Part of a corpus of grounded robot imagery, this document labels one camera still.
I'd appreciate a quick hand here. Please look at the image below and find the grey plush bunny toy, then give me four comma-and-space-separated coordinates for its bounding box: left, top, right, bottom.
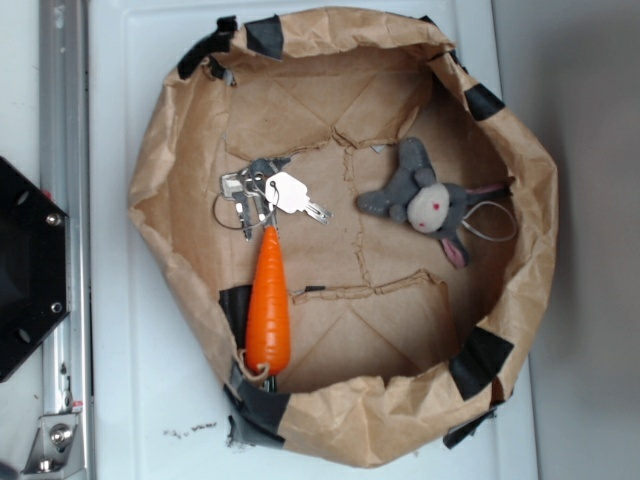
356, 137, 517, 268

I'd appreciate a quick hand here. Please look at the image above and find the metal corner bracket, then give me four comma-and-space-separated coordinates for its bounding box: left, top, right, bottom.
20, 413, 84, 479

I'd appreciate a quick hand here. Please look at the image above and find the silver key bunch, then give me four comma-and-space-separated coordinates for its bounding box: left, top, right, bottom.
212, 157, 333, 242

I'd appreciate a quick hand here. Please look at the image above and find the aluminium frame rail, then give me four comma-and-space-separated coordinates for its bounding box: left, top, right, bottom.
39, 1, 95, 479

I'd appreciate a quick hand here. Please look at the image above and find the brown paper bag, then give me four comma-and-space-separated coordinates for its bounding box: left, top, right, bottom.
129, 7, 558, 467

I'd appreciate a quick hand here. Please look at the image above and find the orange plastic carrot keychain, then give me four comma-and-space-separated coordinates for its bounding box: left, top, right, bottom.
245, 226, 291, 375

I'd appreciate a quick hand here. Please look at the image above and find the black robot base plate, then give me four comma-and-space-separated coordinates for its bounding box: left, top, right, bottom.
1, 159, 68, 382

